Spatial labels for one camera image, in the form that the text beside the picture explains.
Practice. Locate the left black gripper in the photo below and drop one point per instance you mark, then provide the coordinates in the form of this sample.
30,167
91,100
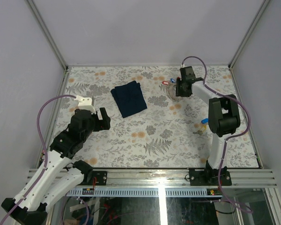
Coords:
102,124

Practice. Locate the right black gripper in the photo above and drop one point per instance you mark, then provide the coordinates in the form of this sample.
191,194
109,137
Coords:
179,93

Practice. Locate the keyring with tagged keys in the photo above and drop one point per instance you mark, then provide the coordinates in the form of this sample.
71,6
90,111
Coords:
169,89

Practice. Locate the key with yellow tag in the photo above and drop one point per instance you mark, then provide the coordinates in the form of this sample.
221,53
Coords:
201,130

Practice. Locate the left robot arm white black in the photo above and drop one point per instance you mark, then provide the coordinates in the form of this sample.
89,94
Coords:
57,174

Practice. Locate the folded navy blue cloth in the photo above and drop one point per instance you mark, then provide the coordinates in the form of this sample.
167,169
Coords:
129,99

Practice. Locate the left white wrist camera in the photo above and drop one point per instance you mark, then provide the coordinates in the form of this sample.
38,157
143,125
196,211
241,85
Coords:
85,103

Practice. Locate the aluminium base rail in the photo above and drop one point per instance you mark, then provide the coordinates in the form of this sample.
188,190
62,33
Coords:
180,178

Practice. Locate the right aluminium frame post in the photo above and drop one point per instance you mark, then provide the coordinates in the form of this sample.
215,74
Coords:
249,32

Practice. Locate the aluminium frame post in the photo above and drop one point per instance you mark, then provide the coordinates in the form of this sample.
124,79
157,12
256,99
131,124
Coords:
249,32
41,23

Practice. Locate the slotted white cable duct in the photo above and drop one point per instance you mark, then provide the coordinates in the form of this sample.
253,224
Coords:
140,192

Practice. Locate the left aluminium frame post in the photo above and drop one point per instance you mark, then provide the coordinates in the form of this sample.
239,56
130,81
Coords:
41,23

